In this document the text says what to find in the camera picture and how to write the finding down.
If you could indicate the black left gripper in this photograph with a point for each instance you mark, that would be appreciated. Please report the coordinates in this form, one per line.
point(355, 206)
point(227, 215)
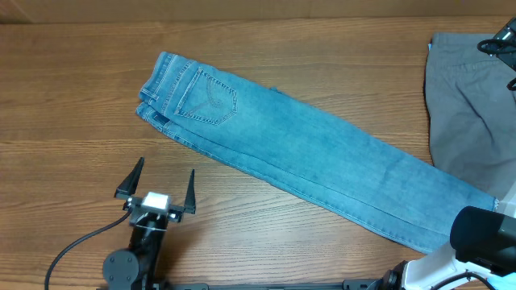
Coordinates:
point(128, 188)

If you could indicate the light blue denim jeans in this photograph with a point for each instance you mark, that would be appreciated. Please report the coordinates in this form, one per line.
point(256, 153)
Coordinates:
point(305, 151)

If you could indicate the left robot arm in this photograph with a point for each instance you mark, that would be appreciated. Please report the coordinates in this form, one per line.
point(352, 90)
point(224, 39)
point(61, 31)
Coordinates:
point(134, 267)

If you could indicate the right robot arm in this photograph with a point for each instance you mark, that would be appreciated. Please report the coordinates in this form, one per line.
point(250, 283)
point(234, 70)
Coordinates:
point(482, 242)

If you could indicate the grey folded trousers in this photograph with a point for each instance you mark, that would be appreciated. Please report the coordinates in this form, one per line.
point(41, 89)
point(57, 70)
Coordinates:
point(472, 113)

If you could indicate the light blue cloth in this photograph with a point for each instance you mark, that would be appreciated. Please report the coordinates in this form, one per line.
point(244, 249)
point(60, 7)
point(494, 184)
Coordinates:
point(504, 283)

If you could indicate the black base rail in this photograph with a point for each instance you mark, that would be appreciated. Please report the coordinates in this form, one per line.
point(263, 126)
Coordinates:
point(352, 284)

